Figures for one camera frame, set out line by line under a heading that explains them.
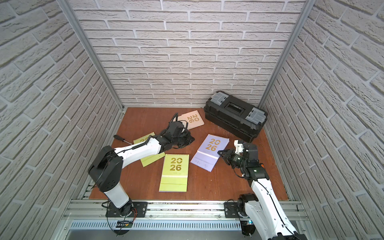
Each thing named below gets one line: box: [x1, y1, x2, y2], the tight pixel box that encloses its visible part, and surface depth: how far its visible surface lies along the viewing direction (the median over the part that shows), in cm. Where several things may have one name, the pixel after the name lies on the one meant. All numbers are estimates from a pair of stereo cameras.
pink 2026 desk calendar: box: [177, 110, 205, 130], surface depth 113 cm
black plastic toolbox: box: [204, 91, 268, 143], surface depth 98 cm
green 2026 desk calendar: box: [159, 154, 190, 192], surface depth 84 cm
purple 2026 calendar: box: [190, 134, 230, 173], surface depth 82 cm
